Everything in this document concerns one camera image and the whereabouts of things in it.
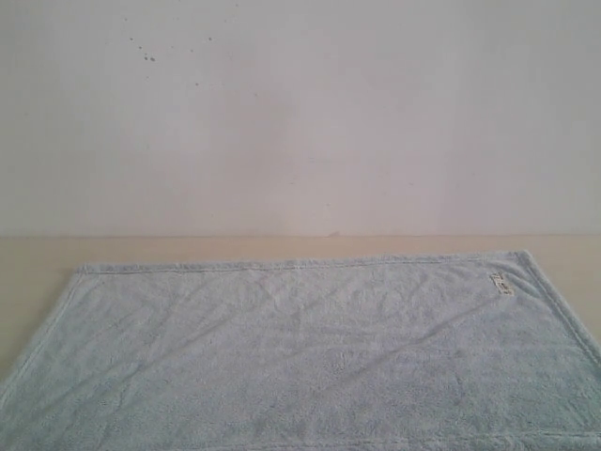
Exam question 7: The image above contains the light blue terry towel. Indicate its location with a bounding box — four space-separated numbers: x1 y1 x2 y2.
1 251 600 450

